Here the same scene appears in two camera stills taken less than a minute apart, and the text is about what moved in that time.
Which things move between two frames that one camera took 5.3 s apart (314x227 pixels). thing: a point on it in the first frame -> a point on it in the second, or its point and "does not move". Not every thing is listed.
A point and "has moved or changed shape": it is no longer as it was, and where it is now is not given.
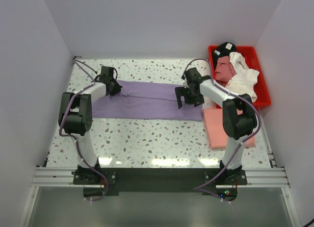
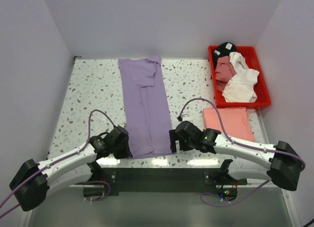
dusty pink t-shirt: (224, 70) does not move
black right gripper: (181, 91) -> (174, 137)
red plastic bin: (250, 57) does not move
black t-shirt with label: (222, 49) does not move
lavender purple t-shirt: (145, 100) has moved or changed shape
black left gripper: (117, 89) -> (126, 153)
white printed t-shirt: (244, 81) does not move
